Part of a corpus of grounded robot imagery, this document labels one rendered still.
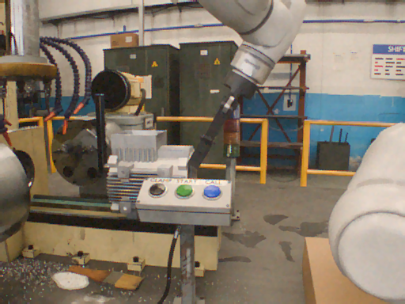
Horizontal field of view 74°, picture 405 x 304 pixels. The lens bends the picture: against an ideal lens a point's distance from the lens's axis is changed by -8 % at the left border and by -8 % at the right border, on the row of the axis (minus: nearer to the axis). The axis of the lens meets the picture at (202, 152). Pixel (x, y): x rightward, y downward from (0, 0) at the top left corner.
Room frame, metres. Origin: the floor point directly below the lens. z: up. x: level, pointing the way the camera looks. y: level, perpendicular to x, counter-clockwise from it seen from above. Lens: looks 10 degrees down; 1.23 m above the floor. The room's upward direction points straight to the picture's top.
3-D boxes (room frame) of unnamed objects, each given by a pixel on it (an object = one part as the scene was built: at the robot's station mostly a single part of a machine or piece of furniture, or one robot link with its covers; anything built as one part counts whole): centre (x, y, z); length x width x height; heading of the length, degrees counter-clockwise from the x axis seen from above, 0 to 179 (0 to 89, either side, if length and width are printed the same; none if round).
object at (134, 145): (0.77, 0.17, 1.11); 0.12 x 0.11 x 0.07; 82
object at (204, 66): (4.01, -0.10, 0.98); 0.72 x 0.49 x 1.96; 75
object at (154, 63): (4.27, 0.87, 0.99); 1.02 x 0.49 x 1.98; 75
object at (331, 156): (4.84, -2.27, 0.41); 0.52 x 0.47 x 0.82; 75
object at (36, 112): (5.56, 3.15, 0.56); 0.46 x 0.36 x 1.13; 95
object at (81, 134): (1.13, 0.43, 1.04); 0.41 x 0.25 x 0.25; 173
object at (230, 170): (1.03, -0.10, 1.01); 0.08 x 0.08 x 0.42; 83
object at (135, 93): (1.43, 0.36, 1.16); 0.33 x 0.26 x 0.42; 173
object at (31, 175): (0.81, 0.56, 1.02); 0.15 x 0.02 x 0.15; 173
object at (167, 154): (0.76, 0.13, 1.02); 0.20 x 0.19 x 0.19; 82
